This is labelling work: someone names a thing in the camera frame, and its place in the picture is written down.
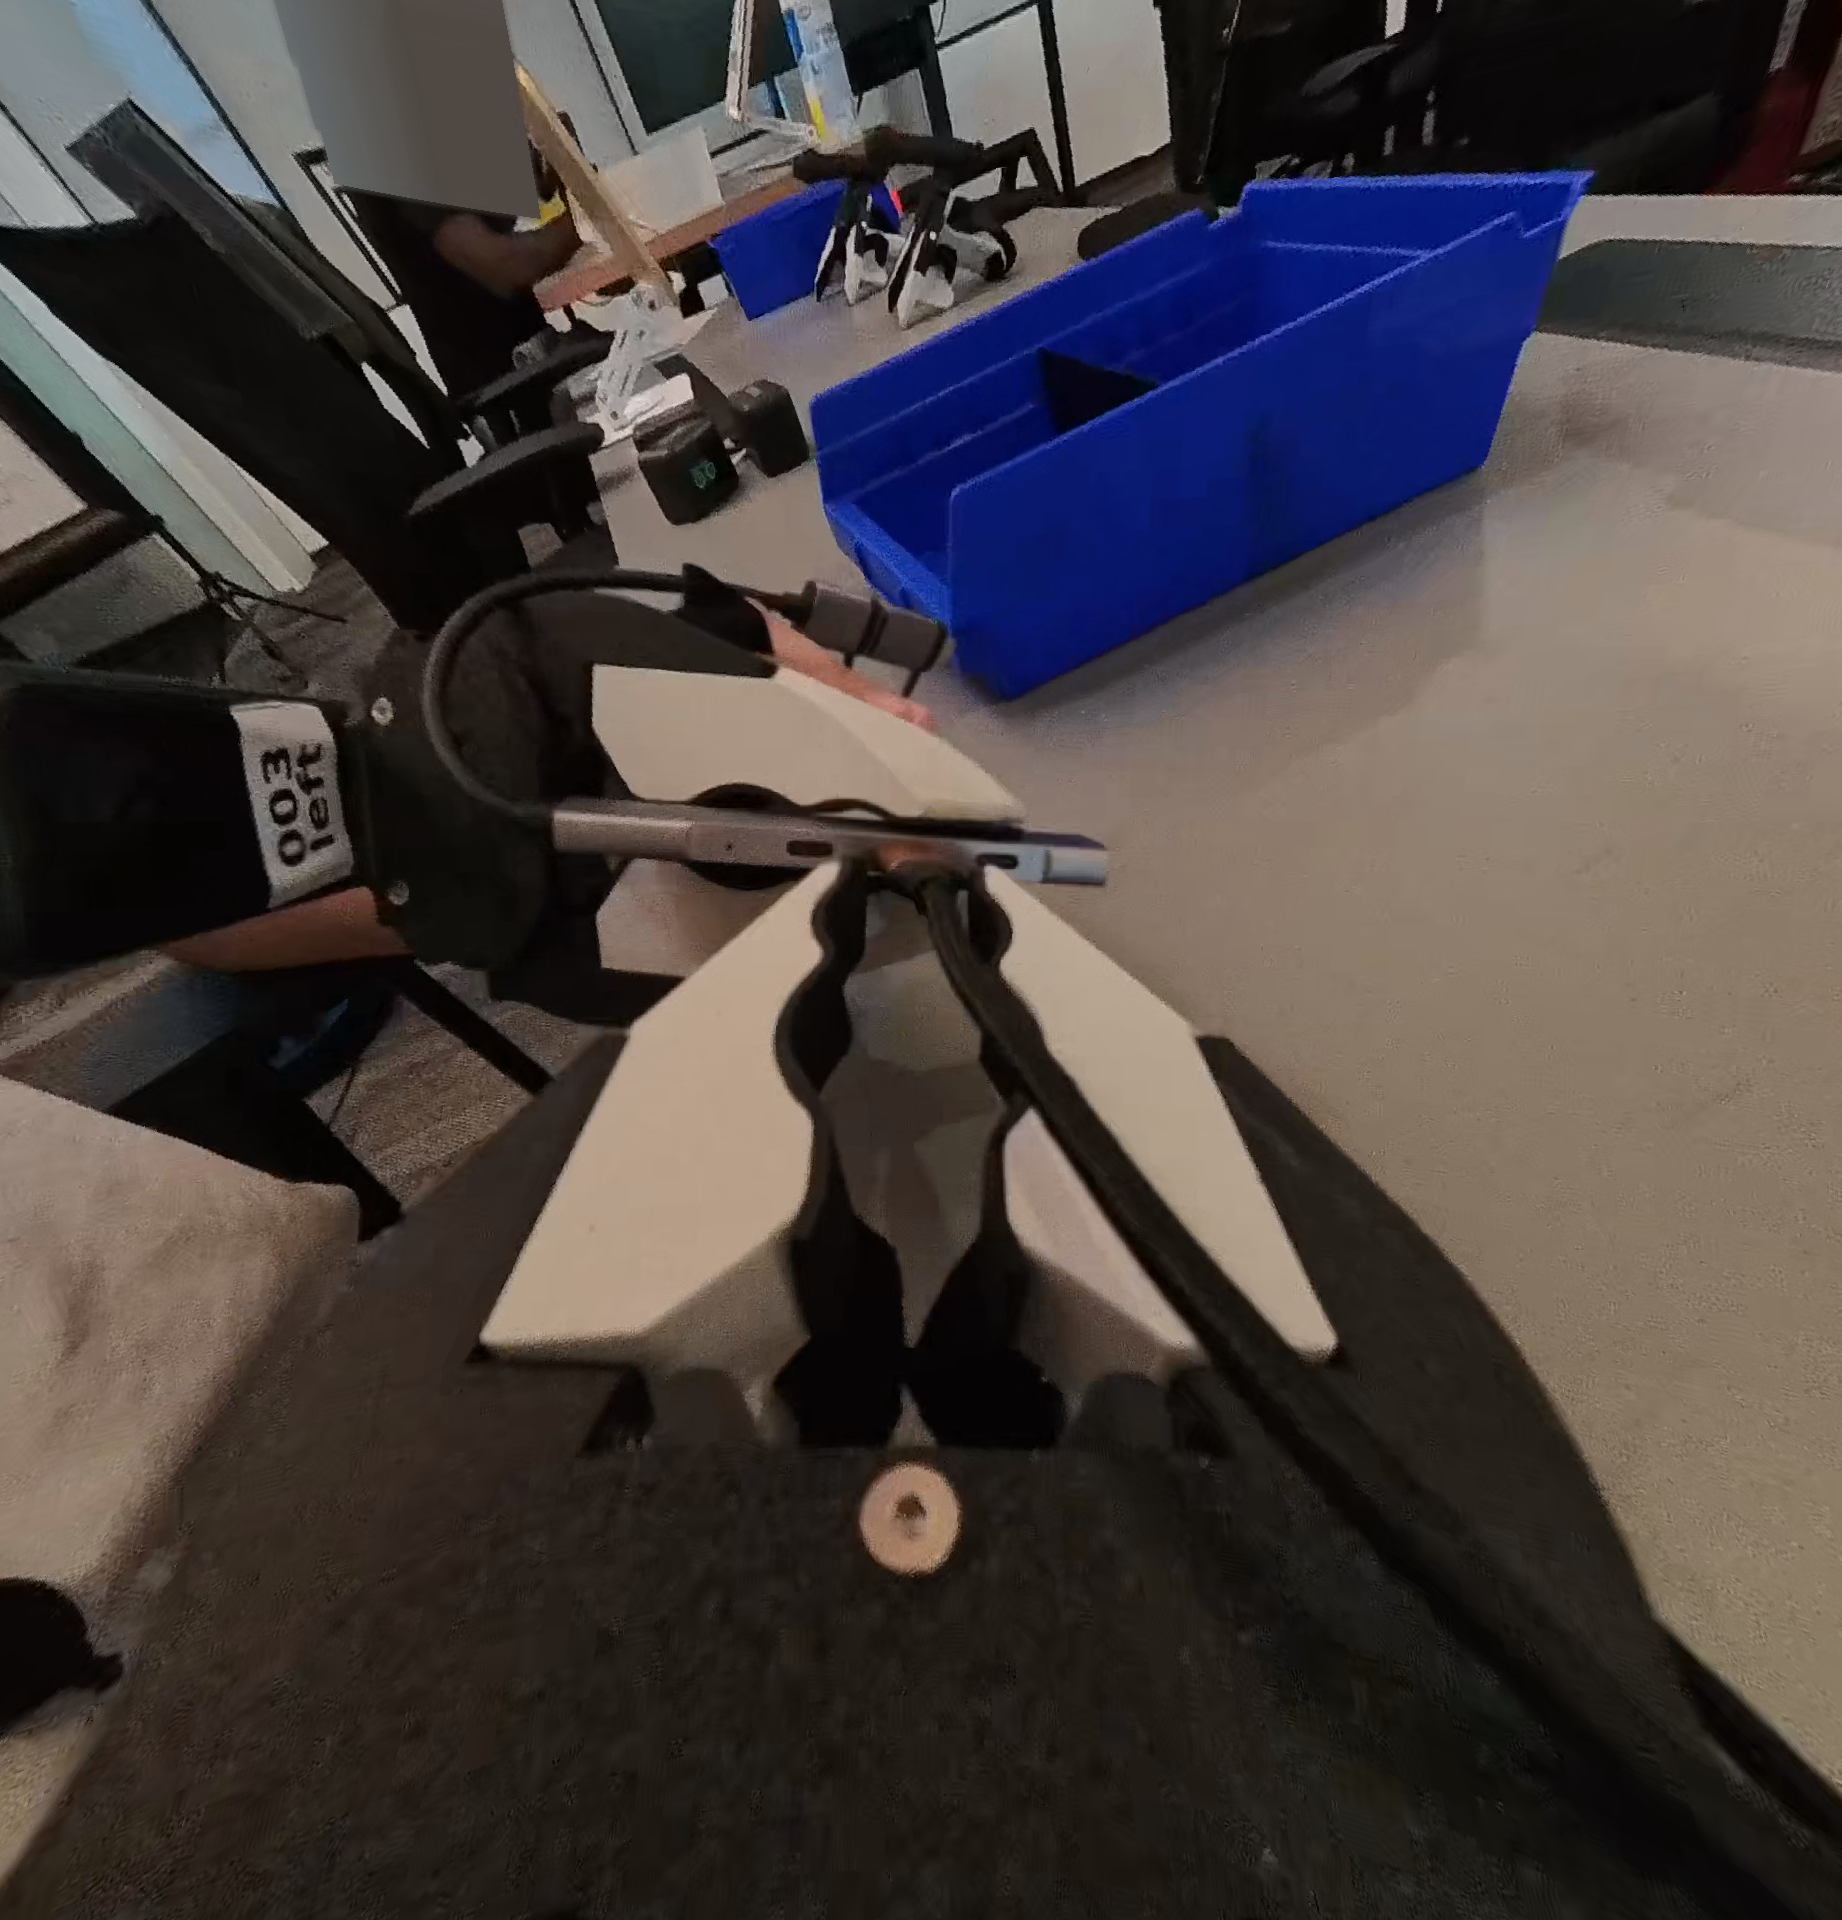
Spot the small blue storage bin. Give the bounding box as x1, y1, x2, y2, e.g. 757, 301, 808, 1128
707, 180, 864, 321

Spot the person's left forearm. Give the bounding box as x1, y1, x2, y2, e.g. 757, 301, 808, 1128
154, 889, 414, 980

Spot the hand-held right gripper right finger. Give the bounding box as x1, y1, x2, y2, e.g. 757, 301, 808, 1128
914, 872, 1344, 1444

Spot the black cable with orange plugs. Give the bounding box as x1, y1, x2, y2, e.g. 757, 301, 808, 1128
874, 838, 1842, 1920

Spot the black white handheld tool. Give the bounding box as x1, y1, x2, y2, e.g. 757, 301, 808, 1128
886, 180, 1014, 332

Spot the black battery pack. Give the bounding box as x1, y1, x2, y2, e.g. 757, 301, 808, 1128
726, 379, 814, 479
635, 418, 740, 526

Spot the black office chair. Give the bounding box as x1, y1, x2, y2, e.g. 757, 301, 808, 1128
0, 127, 612, 638

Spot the person's white garment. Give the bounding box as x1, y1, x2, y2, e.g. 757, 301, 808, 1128
0, 1056, 364, 1920

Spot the grey desk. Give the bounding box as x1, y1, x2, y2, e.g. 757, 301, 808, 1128
600, 194, 1842, 1825

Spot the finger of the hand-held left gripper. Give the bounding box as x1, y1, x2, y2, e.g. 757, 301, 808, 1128
588, 658, 1023, 832
600, 863, 820, 985

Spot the grey usb hub with cable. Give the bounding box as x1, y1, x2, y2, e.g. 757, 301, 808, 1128
422, 569, 1110, 889

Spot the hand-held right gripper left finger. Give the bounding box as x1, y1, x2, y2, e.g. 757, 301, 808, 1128
478, 867, 911, 1444

